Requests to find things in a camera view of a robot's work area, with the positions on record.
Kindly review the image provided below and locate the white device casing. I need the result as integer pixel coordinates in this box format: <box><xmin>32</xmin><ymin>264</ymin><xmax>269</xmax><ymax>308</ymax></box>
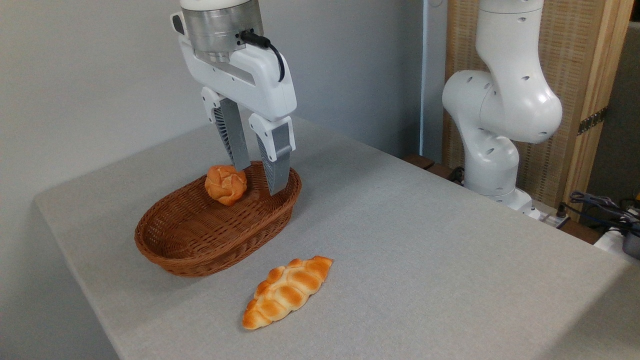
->
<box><xmin>593</xmin><ymin>226</ymin><xmax>640</xmax><ymax>260</ymax></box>

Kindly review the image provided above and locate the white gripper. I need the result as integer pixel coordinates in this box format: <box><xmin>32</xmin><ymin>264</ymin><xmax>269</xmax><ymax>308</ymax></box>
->
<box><xmin>170</xmin><ymin>12</ymin><xmax>298</xmax><ymax>196</ymax></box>

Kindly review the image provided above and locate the black screen hinge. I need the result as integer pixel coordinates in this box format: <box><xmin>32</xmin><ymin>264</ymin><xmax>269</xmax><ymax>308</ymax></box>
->
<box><xmin>577</xmin><ymin>107</ymin><xmax>609</xmax><ymax>136</ymax></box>

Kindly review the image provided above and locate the wooden woven folding screen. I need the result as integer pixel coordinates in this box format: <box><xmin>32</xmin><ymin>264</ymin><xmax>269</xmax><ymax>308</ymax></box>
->
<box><xmin>442</xmin><ymin>0</ymin><xmax>635</xmax><ymax>222</ymax></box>

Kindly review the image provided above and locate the white power strip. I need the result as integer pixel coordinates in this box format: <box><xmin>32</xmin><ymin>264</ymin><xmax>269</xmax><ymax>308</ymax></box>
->
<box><xmin>530</xmin><ymin>201</ymin><xmax>572</xmax><ymax>229</ymax></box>

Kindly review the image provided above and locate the brown oval wicker basket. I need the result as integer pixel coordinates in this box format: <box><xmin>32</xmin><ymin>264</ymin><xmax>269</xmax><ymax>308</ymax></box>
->
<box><xmin>134</xmin><ymin>160</ymin><xmax>303</xmax><ymax>278</ymax></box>

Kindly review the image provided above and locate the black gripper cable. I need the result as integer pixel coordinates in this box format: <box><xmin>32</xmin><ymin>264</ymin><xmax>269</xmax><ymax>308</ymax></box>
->
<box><xmin>239</xmin><ymin>30</ymin><xmax>286</xmax><ymax>83</ymax></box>

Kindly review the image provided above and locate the dark blue cable bundle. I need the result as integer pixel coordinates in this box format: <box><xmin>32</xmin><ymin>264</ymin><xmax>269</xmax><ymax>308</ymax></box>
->
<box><xmin>569</xmin><ymin>190</ymin><xmax>640</xmax><ymax>237</ymax></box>

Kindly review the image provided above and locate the grey box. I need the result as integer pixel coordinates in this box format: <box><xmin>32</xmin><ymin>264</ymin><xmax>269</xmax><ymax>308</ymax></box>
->
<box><xmin>622</xmin><ymin>232</ymin><xmax>640</xmax><ymax>260</ymax></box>

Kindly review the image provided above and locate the round knotted bread roll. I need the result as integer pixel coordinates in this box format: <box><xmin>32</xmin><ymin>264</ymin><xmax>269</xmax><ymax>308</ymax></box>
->
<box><xmin>204</xmin><ymin>165</ymin><xmax>248</xmax><ymax>206</ymax></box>

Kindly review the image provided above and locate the white vertical post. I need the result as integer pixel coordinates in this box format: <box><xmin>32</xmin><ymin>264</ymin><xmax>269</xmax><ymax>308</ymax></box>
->
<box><xmin>420</xmin><ymin>0</ymin><xmax>448</xmax><ymax>163</ymax></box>

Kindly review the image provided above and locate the long braided bread loaf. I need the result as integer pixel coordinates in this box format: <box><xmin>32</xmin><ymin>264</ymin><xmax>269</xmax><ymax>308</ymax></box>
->
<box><xmin>242</xmin><ymin>255</ymin><xmax>334</xmax><ymax>331</ymax></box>

